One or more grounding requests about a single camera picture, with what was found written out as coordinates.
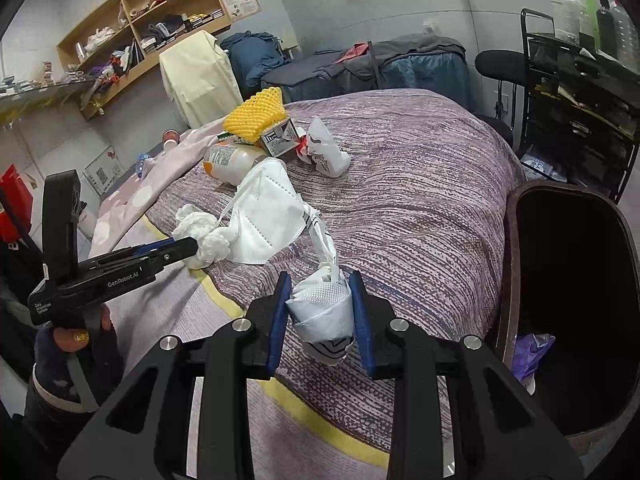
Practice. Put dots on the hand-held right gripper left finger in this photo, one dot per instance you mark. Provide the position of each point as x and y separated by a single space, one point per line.
278 327

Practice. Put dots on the white face mask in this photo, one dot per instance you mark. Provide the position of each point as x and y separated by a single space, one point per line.
265 210

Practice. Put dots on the white tissue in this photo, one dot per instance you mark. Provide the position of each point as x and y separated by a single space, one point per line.
207 245

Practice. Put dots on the cream cloth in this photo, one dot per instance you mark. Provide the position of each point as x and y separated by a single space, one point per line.
200 80

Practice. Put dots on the dark brown trash bin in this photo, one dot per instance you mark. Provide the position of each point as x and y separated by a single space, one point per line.
575 270

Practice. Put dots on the blue and white bag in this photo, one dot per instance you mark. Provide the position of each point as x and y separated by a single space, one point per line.
545 167

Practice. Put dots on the red box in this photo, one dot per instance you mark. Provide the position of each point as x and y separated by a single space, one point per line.
12 200

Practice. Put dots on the person's left forearm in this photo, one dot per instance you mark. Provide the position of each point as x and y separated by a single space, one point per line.
55 395

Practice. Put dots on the blue cloth pile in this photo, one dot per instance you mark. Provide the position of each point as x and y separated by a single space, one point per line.
250 57

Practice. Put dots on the black trolley cart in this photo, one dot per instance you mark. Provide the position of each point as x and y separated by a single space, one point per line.
575 110

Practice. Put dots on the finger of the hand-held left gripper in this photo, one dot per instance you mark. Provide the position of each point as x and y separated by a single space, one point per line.
175 250
155 246

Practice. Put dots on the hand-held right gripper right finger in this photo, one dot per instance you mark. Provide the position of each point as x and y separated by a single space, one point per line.
362 332

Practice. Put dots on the clear plastic bottle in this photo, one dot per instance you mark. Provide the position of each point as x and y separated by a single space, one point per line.
627 35

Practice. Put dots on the green bottle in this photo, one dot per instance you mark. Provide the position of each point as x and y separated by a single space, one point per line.
588 15

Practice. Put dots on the pink polka-dot blanket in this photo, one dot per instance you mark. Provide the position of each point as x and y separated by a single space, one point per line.
165 170

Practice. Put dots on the plastic bottle with orange label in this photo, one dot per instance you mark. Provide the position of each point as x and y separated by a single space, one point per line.
230 160

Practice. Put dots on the long wall shelf with items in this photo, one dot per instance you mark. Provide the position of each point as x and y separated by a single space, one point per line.
40 92

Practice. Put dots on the person's left hand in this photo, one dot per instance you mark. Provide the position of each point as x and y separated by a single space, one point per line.
75 337

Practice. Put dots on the white printed sign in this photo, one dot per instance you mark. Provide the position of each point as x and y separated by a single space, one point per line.
102 172

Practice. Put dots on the black stool with backrest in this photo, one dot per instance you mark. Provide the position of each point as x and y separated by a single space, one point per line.
500 65

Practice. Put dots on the yellow foam fruit net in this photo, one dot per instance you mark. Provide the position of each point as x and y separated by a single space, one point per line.
252 112

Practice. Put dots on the dark pump bottle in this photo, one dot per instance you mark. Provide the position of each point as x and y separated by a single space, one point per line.
606 30

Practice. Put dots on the purple plastic bag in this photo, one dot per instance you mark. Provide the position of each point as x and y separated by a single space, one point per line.
532 357

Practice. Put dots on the black round stool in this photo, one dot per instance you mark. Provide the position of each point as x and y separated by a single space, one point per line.
500 130

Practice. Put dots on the white plastic wrapper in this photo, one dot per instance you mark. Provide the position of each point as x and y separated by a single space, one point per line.
320 310

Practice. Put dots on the white pump bottle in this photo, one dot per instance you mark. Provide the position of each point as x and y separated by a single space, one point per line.
565 15

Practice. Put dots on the crumpled white paper bag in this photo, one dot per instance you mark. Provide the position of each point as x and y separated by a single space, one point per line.
322 147

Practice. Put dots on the green and white milk carton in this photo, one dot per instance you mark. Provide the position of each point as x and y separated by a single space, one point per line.
280 140

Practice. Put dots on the wooden cubby wall shelf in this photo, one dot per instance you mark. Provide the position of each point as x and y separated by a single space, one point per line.
150 15

